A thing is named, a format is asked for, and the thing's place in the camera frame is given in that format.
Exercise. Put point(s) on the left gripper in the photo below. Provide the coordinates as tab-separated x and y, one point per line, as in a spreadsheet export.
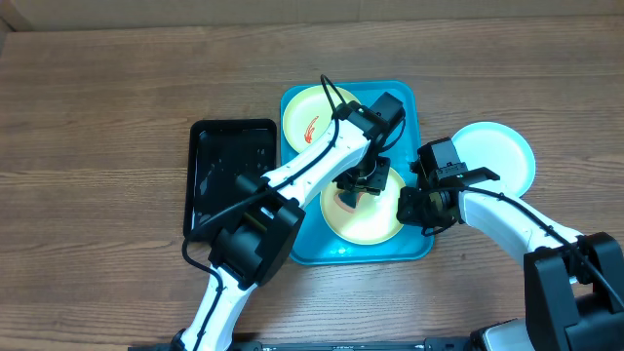
373	182

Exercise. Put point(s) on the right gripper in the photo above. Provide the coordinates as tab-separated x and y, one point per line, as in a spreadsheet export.
415	215

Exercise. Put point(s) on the yellow-green plate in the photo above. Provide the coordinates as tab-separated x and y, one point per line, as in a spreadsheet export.
306	114
373	221

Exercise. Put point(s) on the light blue plate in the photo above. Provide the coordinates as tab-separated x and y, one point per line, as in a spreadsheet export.
500	149

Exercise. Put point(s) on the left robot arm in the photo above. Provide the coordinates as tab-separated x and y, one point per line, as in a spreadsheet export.
251	239

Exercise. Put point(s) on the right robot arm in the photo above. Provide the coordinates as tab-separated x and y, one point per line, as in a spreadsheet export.
573	282

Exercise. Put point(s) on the teal plastic serving tray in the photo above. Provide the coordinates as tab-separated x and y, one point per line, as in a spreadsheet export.
317	244

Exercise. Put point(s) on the black rectangular tray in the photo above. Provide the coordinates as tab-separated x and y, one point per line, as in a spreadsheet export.
220	151

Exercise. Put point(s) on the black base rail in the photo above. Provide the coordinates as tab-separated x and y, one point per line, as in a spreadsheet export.
428	344

